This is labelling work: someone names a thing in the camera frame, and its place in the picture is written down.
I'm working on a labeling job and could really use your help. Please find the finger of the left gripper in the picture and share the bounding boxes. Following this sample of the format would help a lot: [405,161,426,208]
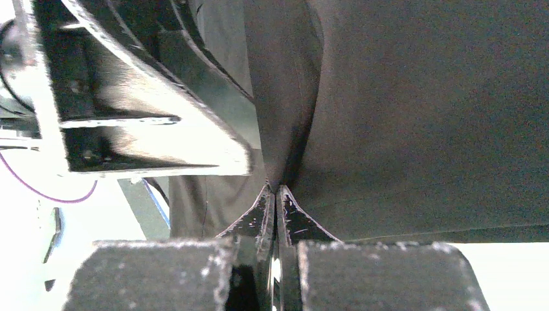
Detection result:
[128,1,258,148]
[12,1,253,177]

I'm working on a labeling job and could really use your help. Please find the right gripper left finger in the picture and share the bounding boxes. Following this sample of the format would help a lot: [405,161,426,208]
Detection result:
[216,185,275,310]

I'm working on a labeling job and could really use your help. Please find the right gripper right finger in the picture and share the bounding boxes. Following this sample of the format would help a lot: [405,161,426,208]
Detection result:
[275,185,339,310]

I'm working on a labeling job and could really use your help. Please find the black jacket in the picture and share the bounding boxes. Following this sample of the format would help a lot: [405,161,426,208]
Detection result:
[169,1,548,242]

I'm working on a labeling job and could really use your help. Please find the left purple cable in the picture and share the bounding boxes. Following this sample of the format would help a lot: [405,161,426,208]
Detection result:
[0,152,98,204]

